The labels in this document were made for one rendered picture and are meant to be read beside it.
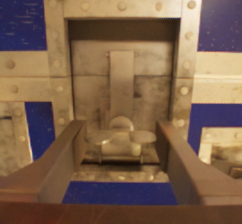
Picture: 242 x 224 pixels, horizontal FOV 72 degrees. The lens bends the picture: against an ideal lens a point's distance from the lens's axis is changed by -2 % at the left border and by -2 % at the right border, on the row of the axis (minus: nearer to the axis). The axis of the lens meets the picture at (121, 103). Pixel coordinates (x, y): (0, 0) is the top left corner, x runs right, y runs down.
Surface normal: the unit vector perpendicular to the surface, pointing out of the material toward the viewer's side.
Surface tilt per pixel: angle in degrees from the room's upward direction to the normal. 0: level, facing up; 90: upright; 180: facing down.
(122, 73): 90
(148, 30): 90
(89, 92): 90
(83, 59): 90
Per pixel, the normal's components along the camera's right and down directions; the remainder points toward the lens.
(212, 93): -0.01, 0.25
